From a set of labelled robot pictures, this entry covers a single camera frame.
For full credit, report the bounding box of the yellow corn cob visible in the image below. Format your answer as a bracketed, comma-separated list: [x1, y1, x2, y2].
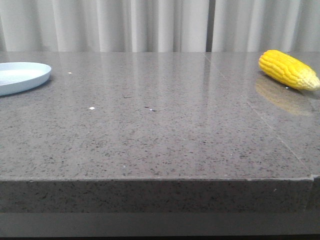
[258, 49, 320, 91]

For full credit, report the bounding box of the light blue round plate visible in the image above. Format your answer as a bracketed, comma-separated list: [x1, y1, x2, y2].
[0, 62, 52, 96]

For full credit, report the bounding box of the grey pleated curtain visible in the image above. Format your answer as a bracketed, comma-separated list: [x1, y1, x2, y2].
[0, 0, 320, 52]

